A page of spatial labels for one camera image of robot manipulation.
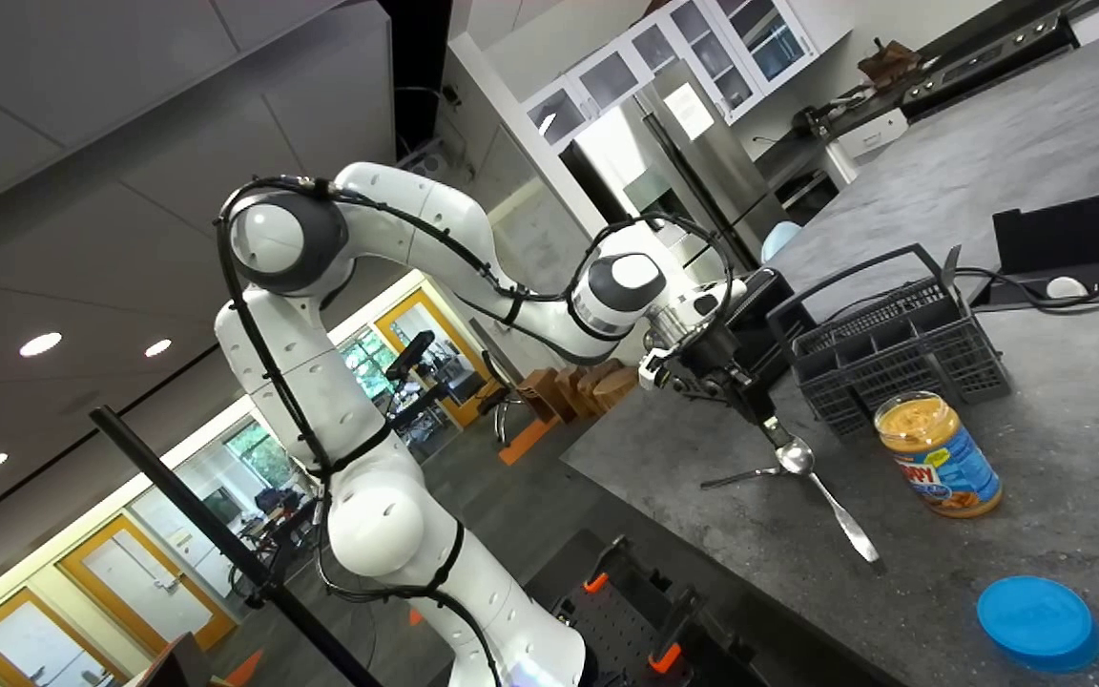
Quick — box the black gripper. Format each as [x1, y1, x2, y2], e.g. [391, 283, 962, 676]
[637, 315, 792, 439]

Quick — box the silver spoon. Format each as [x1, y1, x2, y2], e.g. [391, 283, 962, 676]
[764, 419, 881, 565]

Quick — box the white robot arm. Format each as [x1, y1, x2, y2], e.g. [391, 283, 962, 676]
[214, 160, 749, 687]

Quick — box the dark grey cutlery holder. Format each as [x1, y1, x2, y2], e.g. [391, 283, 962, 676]
[768, 246, 1013, 424]

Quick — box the silver fork on table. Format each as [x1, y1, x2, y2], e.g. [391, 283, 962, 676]
[700, 467, 783, 490]

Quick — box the black chrome four-slot toaster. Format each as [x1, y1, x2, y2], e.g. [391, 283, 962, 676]
[724, 272, 812, 391]

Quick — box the black orange clamp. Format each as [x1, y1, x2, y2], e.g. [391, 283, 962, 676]
[582, 535, 630, 596]
[644, 601, 696, 676]

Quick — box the stainless steel refrigerator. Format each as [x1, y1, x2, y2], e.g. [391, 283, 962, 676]
[577, 62, 783, 275]

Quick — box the blue plastic jar lid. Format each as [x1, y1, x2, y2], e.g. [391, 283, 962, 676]
[972, 578, 1099, 671]

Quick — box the black box on counter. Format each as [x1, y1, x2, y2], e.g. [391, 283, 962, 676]
[992, 194, 1099, 286]

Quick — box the white glass-door wall cabinet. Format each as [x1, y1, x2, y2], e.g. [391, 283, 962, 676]
[525, 0, 820, 148]

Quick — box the black camera pole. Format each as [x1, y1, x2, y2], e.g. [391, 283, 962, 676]
[93, 405, 382, 687]

